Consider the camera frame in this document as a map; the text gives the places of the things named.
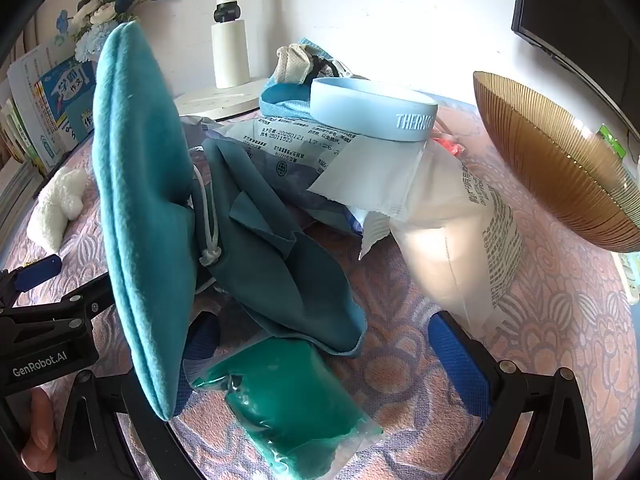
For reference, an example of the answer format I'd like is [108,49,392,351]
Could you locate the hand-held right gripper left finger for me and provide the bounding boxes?
[55,312,221,480]

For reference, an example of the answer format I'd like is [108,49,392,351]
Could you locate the black monitor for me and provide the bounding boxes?
[511,0,640,138]

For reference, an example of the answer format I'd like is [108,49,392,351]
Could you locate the row of books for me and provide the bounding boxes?
[0,35,98,231]

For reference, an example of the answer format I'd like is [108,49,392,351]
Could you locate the person's left hand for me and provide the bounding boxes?
[20,387,60,475]

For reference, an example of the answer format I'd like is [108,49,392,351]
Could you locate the light blue silicone ring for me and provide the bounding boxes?
[310,76,439,143]

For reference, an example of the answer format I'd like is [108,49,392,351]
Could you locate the white desk lamp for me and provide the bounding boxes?
[172,0,273,122]

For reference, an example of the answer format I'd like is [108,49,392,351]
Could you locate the clear plastic bag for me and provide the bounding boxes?
[620,251,640,306]

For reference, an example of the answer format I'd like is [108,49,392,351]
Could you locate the white tissue pack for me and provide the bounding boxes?
[307,137,523,341]

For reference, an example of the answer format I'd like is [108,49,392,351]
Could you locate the pink patterned blanket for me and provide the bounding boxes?
[0,95,640,480]

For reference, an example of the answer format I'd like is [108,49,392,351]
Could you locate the amber ribbed glass bowl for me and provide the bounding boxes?
[472,71,640,253]

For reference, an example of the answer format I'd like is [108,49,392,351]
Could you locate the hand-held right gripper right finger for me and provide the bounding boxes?
[427,310,596,480]

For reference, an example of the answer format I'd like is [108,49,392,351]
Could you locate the blue and white artificial flowers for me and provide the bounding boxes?
[52,0,186,63]

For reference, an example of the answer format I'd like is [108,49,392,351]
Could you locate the beige cloth bundle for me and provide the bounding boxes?
[275,44,321,83]

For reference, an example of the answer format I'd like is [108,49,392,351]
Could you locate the pale blue wet wipes packet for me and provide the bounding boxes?
[215,114,381,236]

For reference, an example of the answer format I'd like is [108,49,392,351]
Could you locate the green small packet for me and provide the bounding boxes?
[597,125,626,158]

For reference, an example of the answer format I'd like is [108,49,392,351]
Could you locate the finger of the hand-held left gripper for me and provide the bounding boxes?
[0,274,118,338]
[0,254,63,311]

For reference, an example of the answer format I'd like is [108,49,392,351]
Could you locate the green towel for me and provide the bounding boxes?
[182,340,383,480]

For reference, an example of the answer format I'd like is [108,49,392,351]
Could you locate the pink small item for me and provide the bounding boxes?
[432,132,463,158]

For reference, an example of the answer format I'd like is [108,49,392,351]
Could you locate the teal drawstring pouch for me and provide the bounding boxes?
[190,137,368,358]

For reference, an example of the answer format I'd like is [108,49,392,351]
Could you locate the white fluffy cloth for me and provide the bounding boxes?
[27,167,91,251]

